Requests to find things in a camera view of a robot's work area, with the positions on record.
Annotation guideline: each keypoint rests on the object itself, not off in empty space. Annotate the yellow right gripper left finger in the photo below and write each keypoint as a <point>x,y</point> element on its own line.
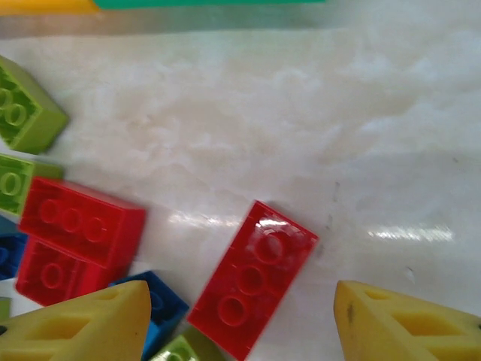
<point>75,331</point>

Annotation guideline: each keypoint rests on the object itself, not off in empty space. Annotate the yellow plastic bin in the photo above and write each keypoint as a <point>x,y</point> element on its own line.
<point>45,5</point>

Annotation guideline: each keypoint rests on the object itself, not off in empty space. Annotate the red lego brick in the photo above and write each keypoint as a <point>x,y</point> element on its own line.
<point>75,222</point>
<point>49,274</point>
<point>251,278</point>

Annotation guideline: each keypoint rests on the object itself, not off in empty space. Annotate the green plastic bin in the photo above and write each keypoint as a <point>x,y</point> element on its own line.
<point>206,3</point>

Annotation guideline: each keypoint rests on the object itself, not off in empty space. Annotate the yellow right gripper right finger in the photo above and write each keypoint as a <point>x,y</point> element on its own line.
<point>394,331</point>

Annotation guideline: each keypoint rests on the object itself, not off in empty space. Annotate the lime green lego brick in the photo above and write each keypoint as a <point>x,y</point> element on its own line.
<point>34,124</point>
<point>3,308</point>
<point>176,349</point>
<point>11,184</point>

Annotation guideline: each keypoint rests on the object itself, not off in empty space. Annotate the blue lego brick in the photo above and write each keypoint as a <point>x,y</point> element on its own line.
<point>165,312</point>
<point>9,255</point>

